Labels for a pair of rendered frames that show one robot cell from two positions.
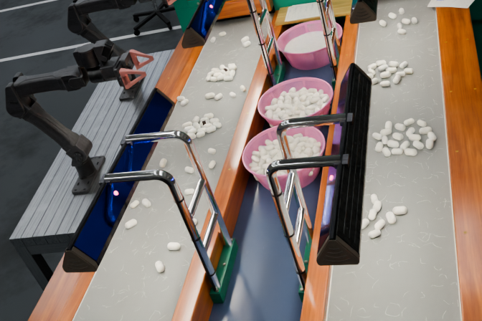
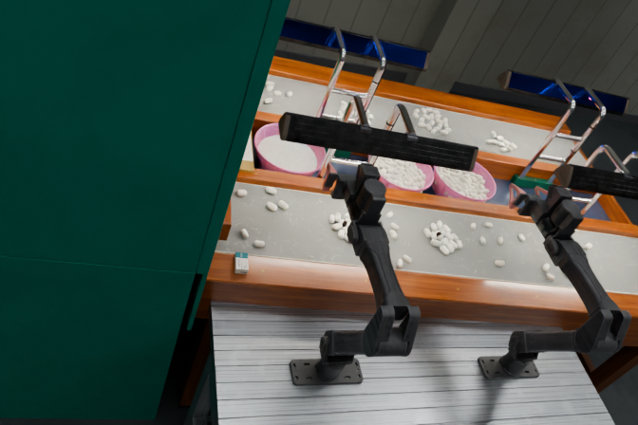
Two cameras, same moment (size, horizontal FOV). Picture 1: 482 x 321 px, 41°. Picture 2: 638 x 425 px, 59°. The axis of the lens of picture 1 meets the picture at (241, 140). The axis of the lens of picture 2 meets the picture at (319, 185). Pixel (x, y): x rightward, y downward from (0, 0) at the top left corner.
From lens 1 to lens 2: 3.43 m
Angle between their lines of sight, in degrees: 95
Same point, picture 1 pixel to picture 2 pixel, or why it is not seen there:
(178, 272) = (583, 237)
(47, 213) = (571, 395)
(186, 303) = (603, 224)
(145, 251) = not seen: hidden behind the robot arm
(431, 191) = (472, 121)
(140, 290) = (606, 257)
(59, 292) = not seen: outside the picture
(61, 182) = (528, 402)
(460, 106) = (402, 91)
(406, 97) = (384, 112)
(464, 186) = (472, 107)
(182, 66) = (337, 267)
